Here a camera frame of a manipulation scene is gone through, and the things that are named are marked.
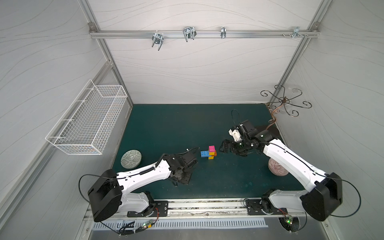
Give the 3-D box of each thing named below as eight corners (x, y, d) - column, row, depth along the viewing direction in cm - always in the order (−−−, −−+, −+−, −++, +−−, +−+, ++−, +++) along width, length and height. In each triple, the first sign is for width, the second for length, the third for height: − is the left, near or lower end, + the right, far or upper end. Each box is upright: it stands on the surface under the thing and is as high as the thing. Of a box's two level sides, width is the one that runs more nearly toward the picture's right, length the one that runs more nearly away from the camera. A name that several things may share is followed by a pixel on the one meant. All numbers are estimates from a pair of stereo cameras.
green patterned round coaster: (122, 168, 89) (118, 165, 85) (127, 153, 95) (123, 149, 91) (140, 168, 89) (137, 165, 85) (143, 153, 95) (141, 149, 91)
